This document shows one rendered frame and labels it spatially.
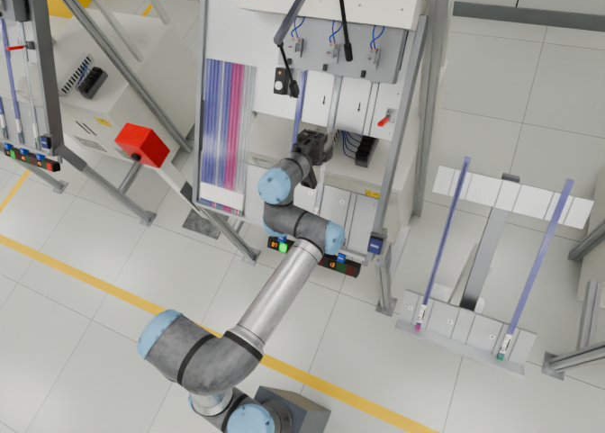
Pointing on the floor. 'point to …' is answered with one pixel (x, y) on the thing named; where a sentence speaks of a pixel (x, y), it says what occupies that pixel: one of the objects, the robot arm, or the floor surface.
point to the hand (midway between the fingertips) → (327, 142)
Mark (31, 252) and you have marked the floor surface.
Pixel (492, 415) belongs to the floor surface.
